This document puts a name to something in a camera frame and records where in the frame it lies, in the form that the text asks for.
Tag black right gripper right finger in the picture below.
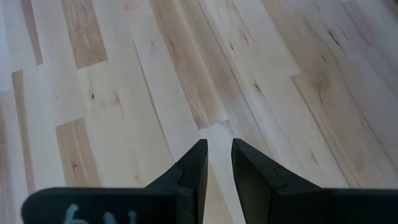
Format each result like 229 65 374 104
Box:
231 138 398 224

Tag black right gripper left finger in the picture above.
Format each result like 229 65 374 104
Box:
21 139 208 224

